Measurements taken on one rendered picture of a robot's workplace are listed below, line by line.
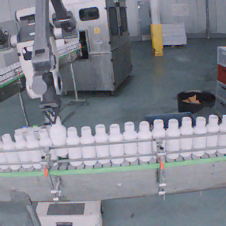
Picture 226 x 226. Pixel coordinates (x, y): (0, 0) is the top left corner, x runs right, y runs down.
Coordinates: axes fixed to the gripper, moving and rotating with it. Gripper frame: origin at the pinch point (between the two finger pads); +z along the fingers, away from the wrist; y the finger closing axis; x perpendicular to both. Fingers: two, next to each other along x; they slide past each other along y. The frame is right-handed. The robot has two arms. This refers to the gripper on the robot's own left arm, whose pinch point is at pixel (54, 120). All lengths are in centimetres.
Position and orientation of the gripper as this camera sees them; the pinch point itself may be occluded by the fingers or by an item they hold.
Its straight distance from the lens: 97.6
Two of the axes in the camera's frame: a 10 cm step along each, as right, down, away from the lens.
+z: 1.2, 8.8, 4.6
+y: 0.7, -4.7, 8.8
